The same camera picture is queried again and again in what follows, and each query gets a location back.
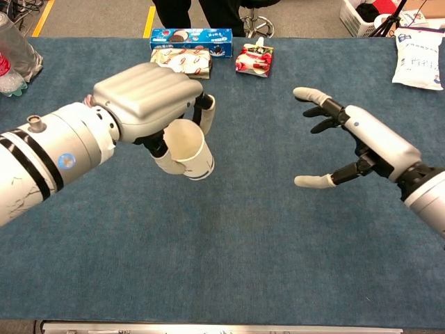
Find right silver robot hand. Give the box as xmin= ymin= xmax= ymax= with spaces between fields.
xmin=293 ymin=86 xmax=423 ymax=190

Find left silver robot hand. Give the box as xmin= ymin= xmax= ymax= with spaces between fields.
xmin=92 ymin=62 xmax=217 ymax=175

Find white paper cup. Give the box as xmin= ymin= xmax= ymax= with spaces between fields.
xmin=162 ymin=119 xmax=216 ymax=182

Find gold red-printed snack pack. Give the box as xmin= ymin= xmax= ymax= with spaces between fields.
xmin=149 ymin=47 xmax=213 ymax=80

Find blue Oreo cookie box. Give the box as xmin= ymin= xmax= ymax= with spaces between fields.
xmin=149 ymin=27 xmax=234 ymax=59

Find person in black trousers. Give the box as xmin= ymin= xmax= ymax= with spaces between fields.
xmin=152 ymin=0 xmax=246 ymax=38

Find white printed snack bag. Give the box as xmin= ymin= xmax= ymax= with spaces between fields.
xmin=391 ymin=26 xmax=445 ymax=91

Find red fruit jelly pouch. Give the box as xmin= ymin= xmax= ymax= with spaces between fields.
xmin=234 ymin=36 xmax=275 ymax=79

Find black tripod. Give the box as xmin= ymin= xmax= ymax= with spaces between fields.
xmin=368 ymin=0 xmax=410 ymax=38

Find white plastic laundry basket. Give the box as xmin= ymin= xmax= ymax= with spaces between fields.
xmin=339 ymin=0 xmax=401 ymax=38

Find chrome stool base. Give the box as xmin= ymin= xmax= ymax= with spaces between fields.
xmin=241 ymin=0 xmax=279 ymax=38

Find clear grey plastic bag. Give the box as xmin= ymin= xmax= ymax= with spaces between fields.
xmin=0 ymin=13 xmax=45 ymax=83

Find red-label clear plastic bottle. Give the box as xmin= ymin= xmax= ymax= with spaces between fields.
xmin=0 ymin=51 xmax=28 ymax=98

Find blue felt table mat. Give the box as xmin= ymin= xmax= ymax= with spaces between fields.
xmin=0 ymin=36 xmax=445 ymax=330

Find black floor cables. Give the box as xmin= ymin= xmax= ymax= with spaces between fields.
xmin=0 ymin=0 xmax=46 ymax=32

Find aluminium table edge rail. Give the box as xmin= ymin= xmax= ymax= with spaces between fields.
xmin=40 ymin=319 xmax=404 ymax=334

